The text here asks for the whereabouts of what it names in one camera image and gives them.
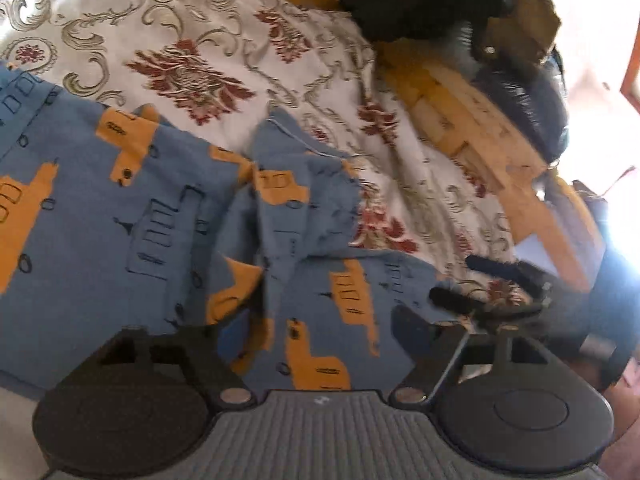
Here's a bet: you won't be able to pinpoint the floral white bedspread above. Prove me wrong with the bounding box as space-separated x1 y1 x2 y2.
1 0 528 306

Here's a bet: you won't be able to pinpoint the blue patterned pants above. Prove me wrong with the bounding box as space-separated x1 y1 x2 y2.
1 67 451 398

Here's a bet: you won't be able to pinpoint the black bag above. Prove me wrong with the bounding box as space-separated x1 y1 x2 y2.
338 0 568 162

